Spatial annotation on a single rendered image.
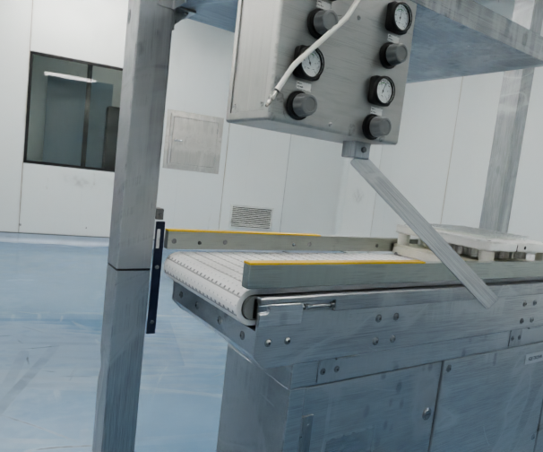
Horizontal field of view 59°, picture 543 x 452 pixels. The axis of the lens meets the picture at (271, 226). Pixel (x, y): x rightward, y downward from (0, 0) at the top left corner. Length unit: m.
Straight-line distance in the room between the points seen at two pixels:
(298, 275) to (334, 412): 0.30
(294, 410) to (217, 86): 5.45
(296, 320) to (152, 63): 0.47
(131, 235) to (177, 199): 5.06
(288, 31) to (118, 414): 0.68
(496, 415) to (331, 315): 0.66
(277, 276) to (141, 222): 0.30
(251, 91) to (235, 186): 5.48
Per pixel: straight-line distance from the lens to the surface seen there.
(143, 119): 0.83
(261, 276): 0.61
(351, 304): 0.72
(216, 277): 0.69
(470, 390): 1.16
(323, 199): 6.60
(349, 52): 0.64
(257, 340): 0.64
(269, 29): 0.59
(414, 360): 0.95
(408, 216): 0.72
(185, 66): 5.98
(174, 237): 0.84
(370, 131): 0.64
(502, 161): 1.56
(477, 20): 0.84
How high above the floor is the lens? 0.99
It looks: 6 degrees down
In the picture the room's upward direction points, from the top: 7 degrees clockwise
